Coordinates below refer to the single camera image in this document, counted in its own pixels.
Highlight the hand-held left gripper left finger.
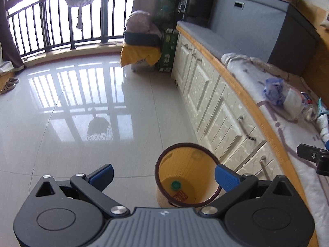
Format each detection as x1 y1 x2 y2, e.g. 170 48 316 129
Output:
35 163 130 217

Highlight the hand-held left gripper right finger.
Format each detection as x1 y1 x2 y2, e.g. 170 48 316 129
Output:
200 164 295 216

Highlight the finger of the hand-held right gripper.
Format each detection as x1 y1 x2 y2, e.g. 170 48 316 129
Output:
296 143 329 177

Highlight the crushed drink can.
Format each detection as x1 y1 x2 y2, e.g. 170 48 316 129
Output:
299 92 319 121

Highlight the wood-look round waste bin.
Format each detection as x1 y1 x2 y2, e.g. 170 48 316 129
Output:
154 142 221 209

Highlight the white printed blanket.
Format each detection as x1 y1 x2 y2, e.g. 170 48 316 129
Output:
221 53 329 247

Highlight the white tube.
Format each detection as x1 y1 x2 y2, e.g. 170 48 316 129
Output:
316 114 329 142

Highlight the red paper scrap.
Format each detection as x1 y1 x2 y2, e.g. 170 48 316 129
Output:
173 190 190 202

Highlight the teal plastic wrapper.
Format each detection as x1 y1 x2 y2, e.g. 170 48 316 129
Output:
317 97 329 117

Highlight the blue and white plastic bag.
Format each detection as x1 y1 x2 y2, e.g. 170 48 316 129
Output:
263 78 304 120

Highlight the cream cabinet with wooden top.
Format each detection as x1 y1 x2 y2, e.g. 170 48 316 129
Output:
171 22 319 247

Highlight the yellow cloth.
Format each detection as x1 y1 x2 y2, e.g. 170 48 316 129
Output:
120 42 162 68

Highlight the grey storage box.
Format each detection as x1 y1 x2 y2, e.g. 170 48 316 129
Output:
208 0 321 77

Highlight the green carton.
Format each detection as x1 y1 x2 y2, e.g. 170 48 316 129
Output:
157 29 178 73

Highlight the dark blue cushion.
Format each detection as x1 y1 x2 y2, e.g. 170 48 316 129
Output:
123 31 163 47

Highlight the grey seat cushion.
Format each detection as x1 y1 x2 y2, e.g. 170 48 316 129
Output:
177 21 240 60

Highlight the white cloth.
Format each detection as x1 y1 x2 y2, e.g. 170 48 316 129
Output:
0 61 15 75

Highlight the pink-grey stuffed bag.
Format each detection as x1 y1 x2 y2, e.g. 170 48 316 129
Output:
125 10 162 38

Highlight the black balcony railing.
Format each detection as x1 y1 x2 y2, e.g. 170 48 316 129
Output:
5 0 137 60

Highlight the brown curtain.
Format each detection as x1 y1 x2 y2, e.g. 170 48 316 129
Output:
0 0 25 70

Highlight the black shelf unit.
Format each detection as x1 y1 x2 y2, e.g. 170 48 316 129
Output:
177 0 230 26

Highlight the metal cabinet handle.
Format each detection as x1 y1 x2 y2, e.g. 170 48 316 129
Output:
237 115 257 141
259 155 271 181

